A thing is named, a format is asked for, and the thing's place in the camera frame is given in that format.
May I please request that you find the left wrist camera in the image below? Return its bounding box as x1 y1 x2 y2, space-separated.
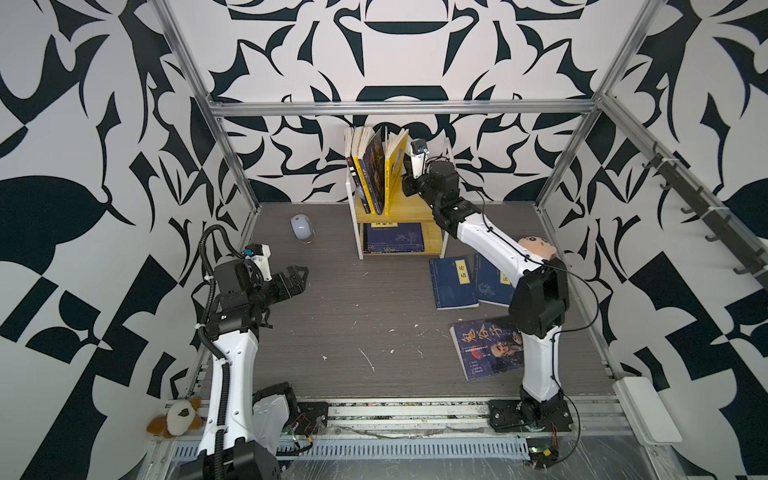
244 243 272 281

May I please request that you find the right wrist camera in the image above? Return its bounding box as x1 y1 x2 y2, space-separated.
409 138 429 178

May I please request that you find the dark purple portrait book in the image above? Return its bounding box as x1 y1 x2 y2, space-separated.
358 127 385 215

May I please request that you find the yellow cartoon book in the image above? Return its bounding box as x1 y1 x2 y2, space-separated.
383 129 409 215
351 126 375 214

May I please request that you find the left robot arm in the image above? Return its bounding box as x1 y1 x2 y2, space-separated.
178 225 309 479

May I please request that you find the light blue alarm clock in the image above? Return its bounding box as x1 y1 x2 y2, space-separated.
290 213 315 244

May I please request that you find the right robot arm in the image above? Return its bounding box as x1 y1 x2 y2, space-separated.
402 157 576 432

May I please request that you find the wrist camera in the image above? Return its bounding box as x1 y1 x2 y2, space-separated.
409 138 429 178
244 243 272 281

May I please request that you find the white wooden book shelf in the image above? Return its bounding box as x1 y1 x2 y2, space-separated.
344 136 462 260

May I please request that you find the black barcode book on shelf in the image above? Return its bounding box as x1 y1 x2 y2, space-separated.
344 127 370 214

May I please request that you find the plush doll pink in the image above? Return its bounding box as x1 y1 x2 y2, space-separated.
518 236 557 260

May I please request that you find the wall hook rail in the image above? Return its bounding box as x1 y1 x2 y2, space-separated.
641 142 767 289

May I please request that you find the brown white plush toy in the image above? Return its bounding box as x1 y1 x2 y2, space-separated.
146 397 204 439

